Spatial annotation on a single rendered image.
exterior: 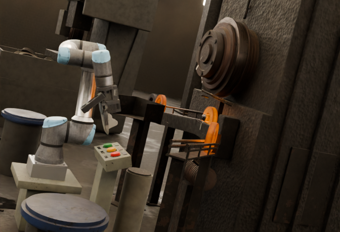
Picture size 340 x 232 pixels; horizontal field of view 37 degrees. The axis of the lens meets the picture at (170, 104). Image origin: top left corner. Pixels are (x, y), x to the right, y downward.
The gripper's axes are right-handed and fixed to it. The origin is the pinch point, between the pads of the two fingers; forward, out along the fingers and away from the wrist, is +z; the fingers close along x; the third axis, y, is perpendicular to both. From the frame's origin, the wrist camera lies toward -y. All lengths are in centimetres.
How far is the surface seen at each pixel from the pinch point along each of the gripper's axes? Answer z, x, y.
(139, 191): 27.0, -9.6, 9.8
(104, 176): 15.5, -12.6, -5.2
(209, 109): 14, 60, 75
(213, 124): 9, 9, 55
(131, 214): 36.4, -9.5, 5.0
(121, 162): 8.8, -19.6, 1.3
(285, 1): -46, 28, 110
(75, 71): 10, 296, 30
